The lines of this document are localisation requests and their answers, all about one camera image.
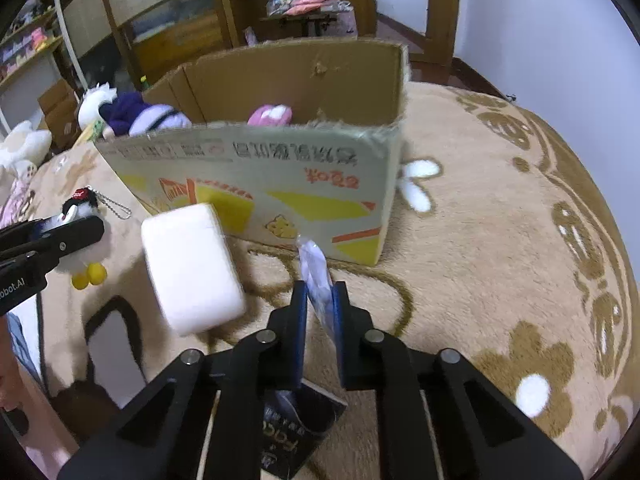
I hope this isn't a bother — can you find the open cardboard box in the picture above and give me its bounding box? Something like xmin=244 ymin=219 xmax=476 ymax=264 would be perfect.
xmin=98 ymin=38 xmax=409 ymax=266

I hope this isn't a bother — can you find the purple hooded plush doll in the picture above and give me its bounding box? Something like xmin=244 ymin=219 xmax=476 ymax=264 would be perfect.
xmin=98 ymin=92 xmax=192 ymax=140

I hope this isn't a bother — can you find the pink white plush toy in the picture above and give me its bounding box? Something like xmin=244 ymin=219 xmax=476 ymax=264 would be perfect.
xmin=247 ymin=104 xmax=293 ymax=127

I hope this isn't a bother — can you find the small cluttered table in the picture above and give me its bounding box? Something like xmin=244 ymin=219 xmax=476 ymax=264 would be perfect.
xmin=262 ymin=0 xmax=358 ymax=38

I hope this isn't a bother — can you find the cream bear plush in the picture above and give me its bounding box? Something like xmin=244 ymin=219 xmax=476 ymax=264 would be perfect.
xmin=0 ymin=120 xmax=54 ymax=229

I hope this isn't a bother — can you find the wooden cabinet with shelves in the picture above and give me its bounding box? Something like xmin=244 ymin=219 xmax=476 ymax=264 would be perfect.
xmin=58 ymin=0 xmax=267 ymax=89

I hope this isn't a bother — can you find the wooden door frame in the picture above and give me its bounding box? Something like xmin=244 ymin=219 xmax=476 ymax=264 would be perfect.
xmin=348 ymin=0 xmax=460 ymax=67

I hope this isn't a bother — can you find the small brown cardboard box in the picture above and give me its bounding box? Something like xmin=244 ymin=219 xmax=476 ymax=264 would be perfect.
xmin=38 ymin=79 xmax=80 ymax=152

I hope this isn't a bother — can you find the penguin plush with red cap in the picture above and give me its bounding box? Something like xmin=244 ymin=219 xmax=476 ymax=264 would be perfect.
xmin=55 ymin=186 xmax=131 ymax=290

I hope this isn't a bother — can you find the clear bag with purple pad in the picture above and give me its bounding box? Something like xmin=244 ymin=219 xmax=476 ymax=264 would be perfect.
xmin=296 ymin=235 xmax=334 ymax=339

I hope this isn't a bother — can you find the black Face tissue pack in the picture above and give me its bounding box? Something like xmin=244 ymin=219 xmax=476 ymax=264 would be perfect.
xmin=260 ymin=379 xmax=348 ymax=479

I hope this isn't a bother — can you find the pink swirl roll plush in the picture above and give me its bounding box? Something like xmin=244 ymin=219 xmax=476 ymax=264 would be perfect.
xmin=141 ymin=204 xmax=246 ymax=337

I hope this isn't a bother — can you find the white shelf rack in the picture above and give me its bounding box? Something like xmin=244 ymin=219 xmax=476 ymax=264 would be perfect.
xmin=1 ymin=0 xmax=88 ymax=136

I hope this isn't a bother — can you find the white round plush toy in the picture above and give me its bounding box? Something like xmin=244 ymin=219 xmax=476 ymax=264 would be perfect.
xmin=77 ymin=84 xmax=117 ymax=130

